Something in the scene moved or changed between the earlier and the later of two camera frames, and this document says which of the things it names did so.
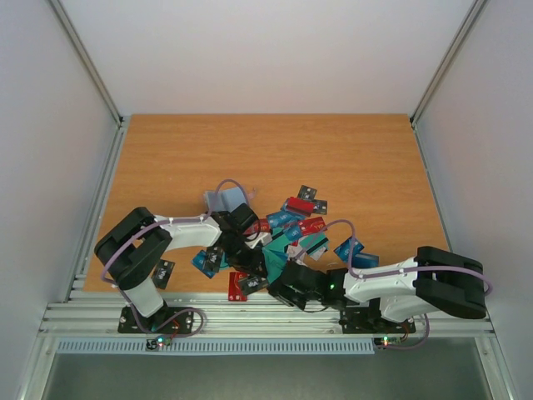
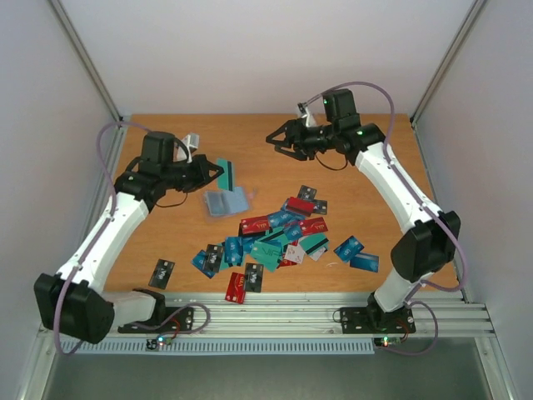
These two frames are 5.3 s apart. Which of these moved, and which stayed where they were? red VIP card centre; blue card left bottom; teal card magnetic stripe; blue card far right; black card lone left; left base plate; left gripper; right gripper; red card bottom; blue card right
Moved: teal card magnetic stripe; left gripper; right gripper
Stayed: red VIP card centre; blue card far right; red card bottom; left base plate; blue card left bottom; blue card right; black card lone left
